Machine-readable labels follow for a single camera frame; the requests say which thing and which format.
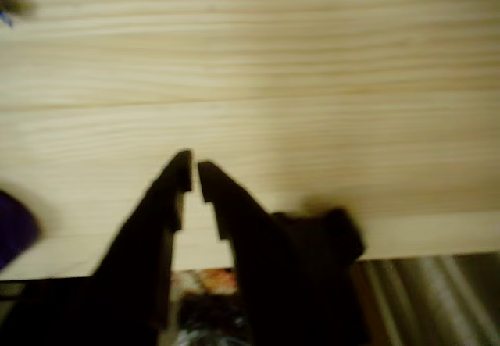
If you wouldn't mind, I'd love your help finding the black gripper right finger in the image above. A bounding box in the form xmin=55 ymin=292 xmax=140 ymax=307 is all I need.
xmin=197 ymin=161 xmax=368 ymax=346

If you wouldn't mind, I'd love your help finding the purple bowl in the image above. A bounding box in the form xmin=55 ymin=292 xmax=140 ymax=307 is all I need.
xmin=0 ymin=188 xmax=41 ymax=272

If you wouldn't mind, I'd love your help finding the floral fabric cushion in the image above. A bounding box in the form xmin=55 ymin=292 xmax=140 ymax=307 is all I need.
xmin=170 ymin=269 xmax=240 ymax=297

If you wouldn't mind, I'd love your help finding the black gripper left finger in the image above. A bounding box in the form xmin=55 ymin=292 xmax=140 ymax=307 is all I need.
xmin=87 ymin=149 xmax=195 ymax=346

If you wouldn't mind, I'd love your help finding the grey curtain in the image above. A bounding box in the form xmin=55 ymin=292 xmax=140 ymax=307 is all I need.
xmin=351 ymin=254 xmax=500 ymax=346

